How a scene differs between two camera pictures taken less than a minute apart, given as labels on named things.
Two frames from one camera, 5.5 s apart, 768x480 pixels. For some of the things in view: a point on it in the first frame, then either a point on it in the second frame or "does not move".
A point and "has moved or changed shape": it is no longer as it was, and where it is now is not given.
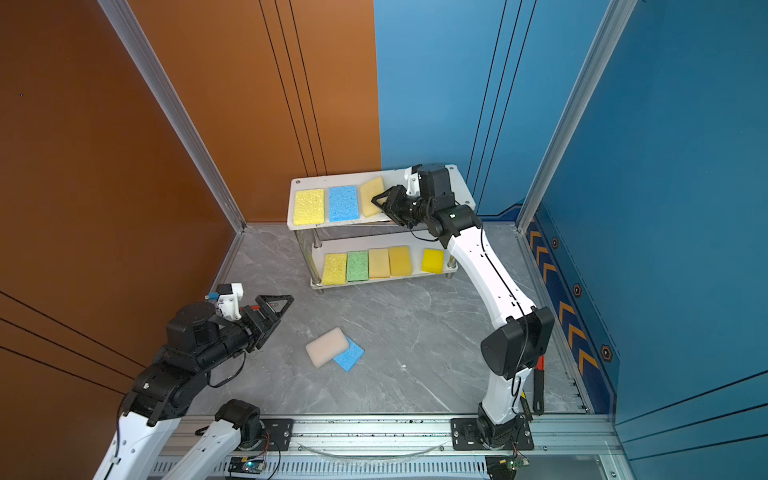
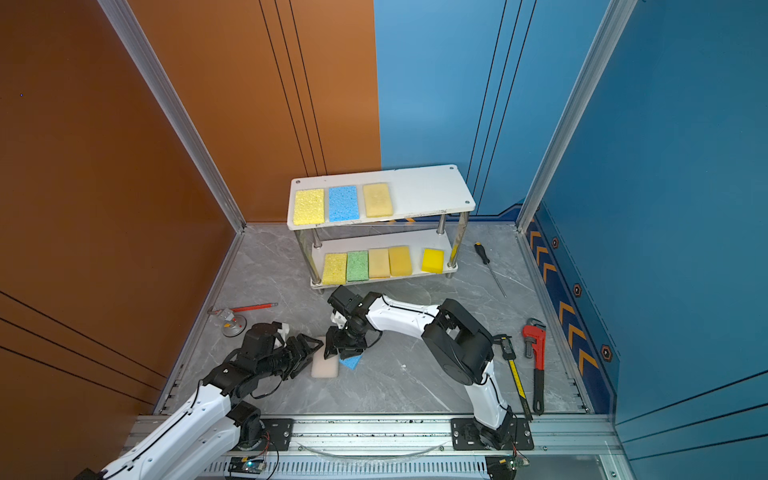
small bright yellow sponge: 433,261 does not move
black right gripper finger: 392,197 -> 332,347
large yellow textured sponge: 309,207 does not move
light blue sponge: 351,357 does not move
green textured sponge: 357,265 does not move
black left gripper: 255,324 -> 300,351
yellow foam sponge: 400,262 does not move
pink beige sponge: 327,347 has moved or changed shape
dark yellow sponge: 369,190 has moved or changed shape
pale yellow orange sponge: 379,263 does not move
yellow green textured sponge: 335,269 does not move
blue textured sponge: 343,203 does not move
